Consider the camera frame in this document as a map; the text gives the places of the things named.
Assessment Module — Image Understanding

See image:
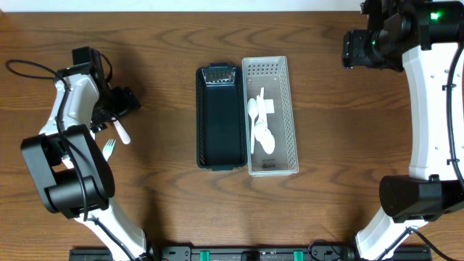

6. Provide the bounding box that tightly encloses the black plastic basket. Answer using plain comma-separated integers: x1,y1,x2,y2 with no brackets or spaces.
196,63,247,171

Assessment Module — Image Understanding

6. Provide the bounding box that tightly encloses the white label sticker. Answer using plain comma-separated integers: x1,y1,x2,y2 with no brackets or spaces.
264,99,275,114

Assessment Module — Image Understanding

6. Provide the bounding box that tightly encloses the clear plastic basket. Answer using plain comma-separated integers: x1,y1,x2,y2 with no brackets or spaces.
242,56,299,177

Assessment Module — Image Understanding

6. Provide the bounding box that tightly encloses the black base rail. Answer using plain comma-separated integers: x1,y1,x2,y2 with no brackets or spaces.
68,241,432,261

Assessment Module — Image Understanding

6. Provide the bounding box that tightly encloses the white plastic fork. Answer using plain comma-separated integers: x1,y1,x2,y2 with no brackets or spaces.
102,139,116,161

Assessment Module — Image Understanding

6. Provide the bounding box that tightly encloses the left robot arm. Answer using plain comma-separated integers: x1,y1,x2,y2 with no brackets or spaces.
20,46,154,260

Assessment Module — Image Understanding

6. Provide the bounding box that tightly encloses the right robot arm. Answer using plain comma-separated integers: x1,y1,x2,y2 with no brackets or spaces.
341,0,463,260

